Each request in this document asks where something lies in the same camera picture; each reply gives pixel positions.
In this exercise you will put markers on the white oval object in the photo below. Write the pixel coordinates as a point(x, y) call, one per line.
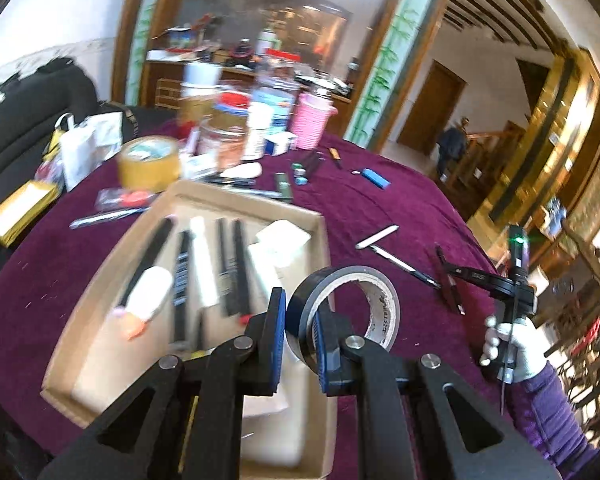
point(242, 170)

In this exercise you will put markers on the green rectangular stick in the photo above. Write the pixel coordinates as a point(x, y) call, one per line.
point(283, 187)

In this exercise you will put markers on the pink knitted bottle sleeve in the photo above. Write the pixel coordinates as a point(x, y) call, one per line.
point(310, 120)

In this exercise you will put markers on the white eraser block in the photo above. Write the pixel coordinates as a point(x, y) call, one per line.
point(282, 237)

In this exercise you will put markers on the blue label can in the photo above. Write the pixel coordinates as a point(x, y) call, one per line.
point(275, 107)

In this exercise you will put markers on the wooden staircase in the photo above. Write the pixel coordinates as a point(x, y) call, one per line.
point(490, 165)

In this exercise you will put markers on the person's right hand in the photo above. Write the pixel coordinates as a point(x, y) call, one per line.
point(530, 347)

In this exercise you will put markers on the small white box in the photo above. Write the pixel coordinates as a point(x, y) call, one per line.
point(280, 144)

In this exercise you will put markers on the grey pen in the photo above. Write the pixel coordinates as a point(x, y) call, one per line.
point(105, 217)

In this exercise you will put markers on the purple tablecloth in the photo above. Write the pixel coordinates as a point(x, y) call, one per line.
point(20, 300)

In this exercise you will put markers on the white pen on tablecloth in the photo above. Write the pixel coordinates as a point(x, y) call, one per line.
point(377, 237)

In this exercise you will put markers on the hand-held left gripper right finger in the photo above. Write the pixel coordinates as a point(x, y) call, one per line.
point(322, 350)

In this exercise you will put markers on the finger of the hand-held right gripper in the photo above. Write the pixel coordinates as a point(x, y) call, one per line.
point(454, 294)
point(442, 259)

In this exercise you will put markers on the black sofa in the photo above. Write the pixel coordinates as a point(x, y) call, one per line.
point(25, 105)

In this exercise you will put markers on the cardboard box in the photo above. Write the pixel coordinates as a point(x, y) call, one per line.
point(105, 360)

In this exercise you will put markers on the bamboo print glass panel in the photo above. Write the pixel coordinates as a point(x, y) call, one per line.
point(390, 50)

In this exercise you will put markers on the red item plastic bag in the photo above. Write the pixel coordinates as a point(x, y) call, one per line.
point(122, 199)

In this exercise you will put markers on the silver black pen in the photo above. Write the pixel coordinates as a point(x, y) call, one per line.
point(405, 266)

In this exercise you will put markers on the orange label jar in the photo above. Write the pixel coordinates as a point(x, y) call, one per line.
point(225, 142)

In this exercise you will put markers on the wood framed glass partition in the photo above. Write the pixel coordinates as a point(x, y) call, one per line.
point(280, 5)

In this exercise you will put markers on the clear jar red lid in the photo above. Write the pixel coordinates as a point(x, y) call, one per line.
point(282, 70)

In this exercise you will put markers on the blue lighter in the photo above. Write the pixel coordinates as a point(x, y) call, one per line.
point(375, 178)

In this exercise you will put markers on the black tape roll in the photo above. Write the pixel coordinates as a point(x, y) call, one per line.
point(305, 300)

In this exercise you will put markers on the person's right forearm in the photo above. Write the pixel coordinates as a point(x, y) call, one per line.
point(545, 420)

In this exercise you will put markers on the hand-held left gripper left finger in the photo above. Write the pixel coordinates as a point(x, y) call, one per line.
point(277, 330)

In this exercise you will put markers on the yellow black screwdriver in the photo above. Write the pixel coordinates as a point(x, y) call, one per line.
point(335, 157)

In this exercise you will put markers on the yellow packet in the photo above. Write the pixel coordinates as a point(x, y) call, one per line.
point(20, 212)

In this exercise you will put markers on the white paper bag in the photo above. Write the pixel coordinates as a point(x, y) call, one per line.
point(87, 150)

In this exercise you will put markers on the beige canister white lid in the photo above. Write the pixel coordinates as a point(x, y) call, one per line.
point(200, 95)

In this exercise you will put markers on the wooden door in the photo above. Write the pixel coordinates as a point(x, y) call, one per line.
point(427, 110)

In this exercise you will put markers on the white pen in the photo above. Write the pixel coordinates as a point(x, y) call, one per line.
point(377, 237)
point(204, 260)

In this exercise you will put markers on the brown packing tape roll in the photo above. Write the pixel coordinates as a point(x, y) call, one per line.
point(147, 165)

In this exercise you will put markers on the white bottle pink tip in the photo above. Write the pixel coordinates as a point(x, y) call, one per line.
point(147, 295)

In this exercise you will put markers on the gold pillar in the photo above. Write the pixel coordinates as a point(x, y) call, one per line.
point(545, 135)

